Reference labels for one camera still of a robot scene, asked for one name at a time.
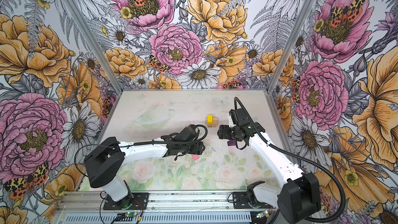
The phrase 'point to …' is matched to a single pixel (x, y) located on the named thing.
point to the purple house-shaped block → (231, 142)
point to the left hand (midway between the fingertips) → (197, 151)
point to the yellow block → (210, 118)
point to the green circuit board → (129, 214)
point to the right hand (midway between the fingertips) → (224, 138)
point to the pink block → (195, 156)
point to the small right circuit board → (261, 214)
